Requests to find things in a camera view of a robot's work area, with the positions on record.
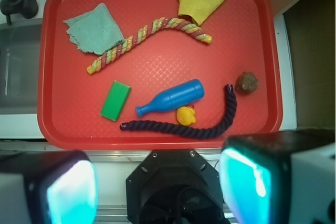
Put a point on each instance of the metal sink basin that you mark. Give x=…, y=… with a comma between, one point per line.
x=20, y=49

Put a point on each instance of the black faucet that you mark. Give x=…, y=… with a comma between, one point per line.
x=27, y=8

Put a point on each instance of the teal cloth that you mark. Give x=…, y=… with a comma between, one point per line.
x=95, y=31

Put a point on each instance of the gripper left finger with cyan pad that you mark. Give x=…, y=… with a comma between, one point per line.
x=49, y=187

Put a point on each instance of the blue plastic bottle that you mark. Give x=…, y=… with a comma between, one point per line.
x=173, y=98

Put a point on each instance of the green rectangular block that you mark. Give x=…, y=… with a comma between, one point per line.
x=115, y=101

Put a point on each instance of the red plastic tray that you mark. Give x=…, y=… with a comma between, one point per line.
x=70, y=99

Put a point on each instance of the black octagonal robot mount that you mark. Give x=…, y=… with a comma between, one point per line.
x=174, y=187

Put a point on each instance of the yellow rubber duck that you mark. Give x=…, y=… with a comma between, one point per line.
x=185, y=115

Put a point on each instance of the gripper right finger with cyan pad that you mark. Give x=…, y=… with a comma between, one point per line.
x=281, y=177

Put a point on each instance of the brown rock-like lump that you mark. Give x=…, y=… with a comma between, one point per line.
x=247, y=83

